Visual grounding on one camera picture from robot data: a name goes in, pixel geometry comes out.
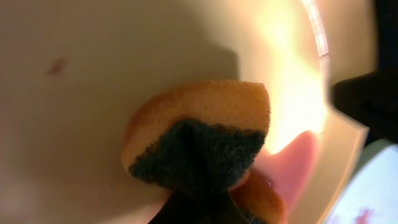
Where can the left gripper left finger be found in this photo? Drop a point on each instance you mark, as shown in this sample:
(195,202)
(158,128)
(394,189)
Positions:
(203,208)

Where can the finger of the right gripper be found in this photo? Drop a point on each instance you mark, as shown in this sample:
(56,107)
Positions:
(371,100)

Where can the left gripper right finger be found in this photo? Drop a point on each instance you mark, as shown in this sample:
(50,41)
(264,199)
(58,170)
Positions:
(298,168)

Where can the orange green sponge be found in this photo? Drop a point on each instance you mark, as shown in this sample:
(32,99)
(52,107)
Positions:
(204,137)

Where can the light green plate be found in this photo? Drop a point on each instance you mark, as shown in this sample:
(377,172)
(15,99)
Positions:
(371,194)

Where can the yellow plate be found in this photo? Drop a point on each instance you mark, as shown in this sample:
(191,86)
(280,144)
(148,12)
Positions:
(74,72)

